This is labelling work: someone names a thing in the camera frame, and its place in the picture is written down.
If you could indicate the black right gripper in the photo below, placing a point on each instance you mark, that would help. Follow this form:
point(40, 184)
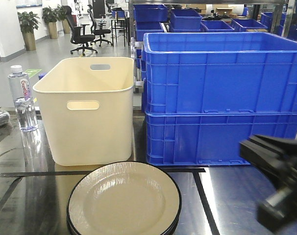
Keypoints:
point(277, 160)

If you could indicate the cream plate arm side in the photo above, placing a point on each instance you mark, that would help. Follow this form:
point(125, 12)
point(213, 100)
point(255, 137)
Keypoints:
point(124, 198)
point(169, 231)

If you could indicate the blue crate shelf right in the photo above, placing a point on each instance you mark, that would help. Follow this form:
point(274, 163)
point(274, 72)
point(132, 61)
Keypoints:
point(244, 25)

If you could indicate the blue crate shelf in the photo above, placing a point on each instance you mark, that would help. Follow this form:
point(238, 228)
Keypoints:
point(185, 20)
point(244, 25)
point(150, 13)

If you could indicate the blue crate shelf low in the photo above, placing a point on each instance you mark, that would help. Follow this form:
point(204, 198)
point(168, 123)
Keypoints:
point(215, 26)

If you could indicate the cardboard box on shelf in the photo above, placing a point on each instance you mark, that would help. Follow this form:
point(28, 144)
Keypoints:
point(223, 12)

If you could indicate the blue crate shelf middle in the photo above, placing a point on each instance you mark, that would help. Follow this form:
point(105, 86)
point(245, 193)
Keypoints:
point(185, 20)

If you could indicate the blue crate shelf left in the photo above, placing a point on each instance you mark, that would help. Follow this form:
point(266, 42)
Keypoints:
point(150, 13)

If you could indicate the lower large blue crate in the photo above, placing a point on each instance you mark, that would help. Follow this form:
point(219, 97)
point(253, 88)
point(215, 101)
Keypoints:
point(210, 139)

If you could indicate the large blue crate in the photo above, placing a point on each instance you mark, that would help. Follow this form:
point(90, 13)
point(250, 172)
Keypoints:
point(220, 72)
point(210, 139)

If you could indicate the upper large blue crate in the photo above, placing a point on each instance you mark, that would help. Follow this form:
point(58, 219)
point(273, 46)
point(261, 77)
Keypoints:
point(220, 72)

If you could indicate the blue crate lower left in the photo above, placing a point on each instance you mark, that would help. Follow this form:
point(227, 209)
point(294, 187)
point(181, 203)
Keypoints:
point(148, 27)

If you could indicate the cream plastic bin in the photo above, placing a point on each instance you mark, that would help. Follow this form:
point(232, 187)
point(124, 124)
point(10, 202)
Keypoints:
point(86, 106)

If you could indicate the black office chair rear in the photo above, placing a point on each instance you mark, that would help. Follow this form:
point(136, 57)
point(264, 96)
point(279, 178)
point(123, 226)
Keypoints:
point(97, 29)

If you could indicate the black office chair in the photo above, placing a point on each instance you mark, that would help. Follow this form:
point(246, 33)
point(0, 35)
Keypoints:
point(97, 29)
point(77, 38)

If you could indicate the black office chair front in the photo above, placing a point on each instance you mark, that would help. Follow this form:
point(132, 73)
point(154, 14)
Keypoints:
point(77, 38)

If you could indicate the clear water bottle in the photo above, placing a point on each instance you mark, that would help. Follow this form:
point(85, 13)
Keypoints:
point(23, 100)

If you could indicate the potted plant gold pot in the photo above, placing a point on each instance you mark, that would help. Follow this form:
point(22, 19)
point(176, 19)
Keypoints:
point(29, 22)

